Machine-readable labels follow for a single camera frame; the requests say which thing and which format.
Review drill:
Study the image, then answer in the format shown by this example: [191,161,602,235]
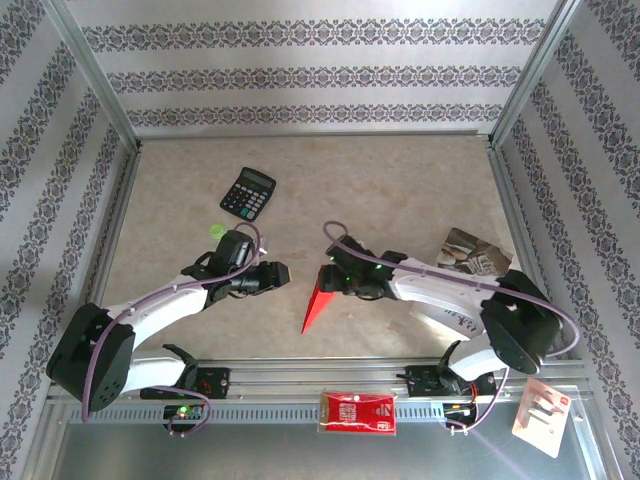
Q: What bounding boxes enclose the red paper sheet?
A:
[300,278,341,335]

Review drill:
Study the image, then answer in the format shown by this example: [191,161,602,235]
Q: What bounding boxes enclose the black calculator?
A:
[219,166,278,225]

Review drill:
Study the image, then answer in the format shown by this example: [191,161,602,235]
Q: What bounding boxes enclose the booklet with bread photo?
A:
[408,227,516,337]

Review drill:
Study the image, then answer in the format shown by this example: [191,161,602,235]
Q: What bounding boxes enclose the red packet in clear sleeve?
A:
[317,389,400,437]

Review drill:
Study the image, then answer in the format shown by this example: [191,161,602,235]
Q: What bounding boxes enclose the small circuit board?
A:
[163,403,206,426]
[442,402,476,426]

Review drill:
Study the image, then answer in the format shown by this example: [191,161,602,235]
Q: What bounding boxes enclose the grey metal shelf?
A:
[49,422,601,480]

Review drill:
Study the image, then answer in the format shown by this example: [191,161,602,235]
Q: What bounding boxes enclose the white red tag card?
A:
[510,377,572,459]

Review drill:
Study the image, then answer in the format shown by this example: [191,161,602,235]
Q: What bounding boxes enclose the wide aluminium base rail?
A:
[47,355,591,404]

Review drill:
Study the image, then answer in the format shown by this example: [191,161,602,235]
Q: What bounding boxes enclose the slotted grey cable duct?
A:
[64,405,501,426]

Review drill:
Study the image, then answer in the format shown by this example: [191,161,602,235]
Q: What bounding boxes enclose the thin aluminium frame rail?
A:
[137,130,494,144]

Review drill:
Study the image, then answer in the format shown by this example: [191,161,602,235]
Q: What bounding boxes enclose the aluminium side frame rail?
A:
[487,142,569,359]
[69,142,144,364]

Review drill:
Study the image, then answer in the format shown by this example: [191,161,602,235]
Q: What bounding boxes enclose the aluminium corner post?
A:
[492,0,586,144]
[42,0,141,146]

